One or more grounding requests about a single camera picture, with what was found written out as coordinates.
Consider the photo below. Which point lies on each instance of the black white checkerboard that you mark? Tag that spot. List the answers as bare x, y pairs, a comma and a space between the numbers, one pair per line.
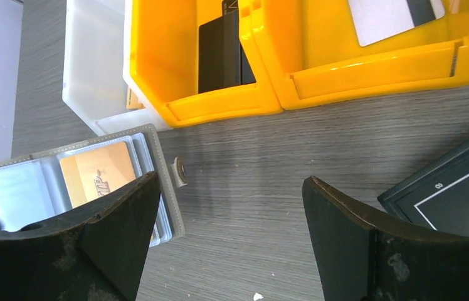
437, 196

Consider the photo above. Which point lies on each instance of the orange plastic bin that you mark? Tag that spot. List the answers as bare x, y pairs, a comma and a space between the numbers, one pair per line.
163, 64
312, 56

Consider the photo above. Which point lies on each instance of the gold card in holder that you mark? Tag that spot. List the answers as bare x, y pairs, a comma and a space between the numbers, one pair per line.
96, 172

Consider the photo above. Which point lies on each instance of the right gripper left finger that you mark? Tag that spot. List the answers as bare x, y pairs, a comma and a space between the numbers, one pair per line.
96, 251

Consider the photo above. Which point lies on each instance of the white card black stripe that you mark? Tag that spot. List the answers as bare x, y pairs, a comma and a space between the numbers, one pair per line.
376, 20

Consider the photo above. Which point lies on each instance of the white plastic bin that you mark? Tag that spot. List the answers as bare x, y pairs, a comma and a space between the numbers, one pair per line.
94, 83

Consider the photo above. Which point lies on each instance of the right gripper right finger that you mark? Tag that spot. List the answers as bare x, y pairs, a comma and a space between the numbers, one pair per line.
363, 253

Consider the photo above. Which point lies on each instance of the black wallet in orange bin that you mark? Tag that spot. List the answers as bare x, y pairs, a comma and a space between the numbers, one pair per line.
222, 61

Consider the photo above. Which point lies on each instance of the wooden cards in white bin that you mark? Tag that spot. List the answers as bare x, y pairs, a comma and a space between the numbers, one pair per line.
132, 101

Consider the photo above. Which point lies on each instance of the right orange plastic bin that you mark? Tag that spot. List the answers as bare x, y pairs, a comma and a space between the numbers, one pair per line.
312, 56

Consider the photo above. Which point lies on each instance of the middle orange plastic bin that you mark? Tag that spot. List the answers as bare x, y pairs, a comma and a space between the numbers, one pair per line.
163, 64

